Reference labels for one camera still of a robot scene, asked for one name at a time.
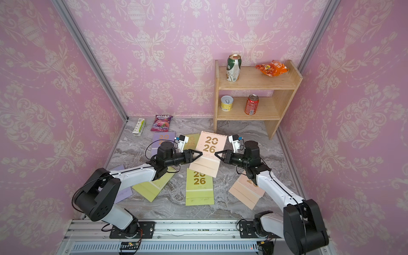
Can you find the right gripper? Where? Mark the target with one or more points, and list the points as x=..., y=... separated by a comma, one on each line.
x=229, y=156

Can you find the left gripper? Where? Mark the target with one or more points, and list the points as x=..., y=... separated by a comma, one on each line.
x=188, y=155

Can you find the green calendar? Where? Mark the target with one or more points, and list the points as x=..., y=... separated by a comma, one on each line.
x=192, y=141
x=199, y=189
x=150, y=190

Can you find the pink calendar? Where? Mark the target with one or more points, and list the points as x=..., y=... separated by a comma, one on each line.
x=246, y=191
x=208, y=143

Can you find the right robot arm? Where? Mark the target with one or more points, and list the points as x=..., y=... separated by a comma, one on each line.
x=301, y=225

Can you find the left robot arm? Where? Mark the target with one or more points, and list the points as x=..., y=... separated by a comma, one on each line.
x=96, y=198

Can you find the purple calendar at back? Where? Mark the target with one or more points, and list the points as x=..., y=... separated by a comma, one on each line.
x=160, y=137

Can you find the purple calendar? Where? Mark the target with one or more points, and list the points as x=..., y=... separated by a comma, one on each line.
x=125, y=193
x=160, y=137

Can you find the purple candy bag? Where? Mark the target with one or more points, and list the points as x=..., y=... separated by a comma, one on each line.
x=161, y=123

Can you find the yellow tin can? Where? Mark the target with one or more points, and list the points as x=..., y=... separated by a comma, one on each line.
x=227, y=103

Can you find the green white gum box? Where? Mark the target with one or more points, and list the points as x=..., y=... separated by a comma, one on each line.
x=139, y=127

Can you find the red soda can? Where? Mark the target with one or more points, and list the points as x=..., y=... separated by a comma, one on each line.
x=251, y=104

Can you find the purple calendar front left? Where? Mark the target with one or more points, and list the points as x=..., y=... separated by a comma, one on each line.
x=125, y=193

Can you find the green drink can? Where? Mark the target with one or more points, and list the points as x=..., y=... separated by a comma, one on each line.
x=233, y=67

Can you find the orange snack bag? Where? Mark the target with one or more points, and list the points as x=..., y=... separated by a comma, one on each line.
x=272, y=69

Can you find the small circuit board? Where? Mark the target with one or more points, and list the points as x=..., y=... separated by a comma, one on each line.
x=129, y=246

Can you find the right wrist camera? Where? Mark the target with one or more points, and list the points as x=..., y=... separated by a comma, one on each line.
x=236, y=142

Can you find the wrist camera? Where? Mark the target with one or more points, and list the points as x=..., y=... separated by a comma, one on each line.
x=181, y=141
x=236, y=142

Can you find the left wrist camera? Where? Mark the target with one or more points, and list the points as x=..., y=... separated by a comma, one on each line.
x=181, y=141

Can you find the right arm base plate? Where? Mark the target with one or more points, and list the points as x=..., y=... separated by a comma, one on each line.
x=248, y=230

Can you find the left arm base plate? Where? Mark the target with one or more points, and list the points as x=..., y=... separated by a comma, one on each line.
x=145, y=230

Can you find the aluminium front rail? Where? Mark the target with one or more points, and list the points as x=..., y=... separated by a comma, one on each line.
x=171, y=237

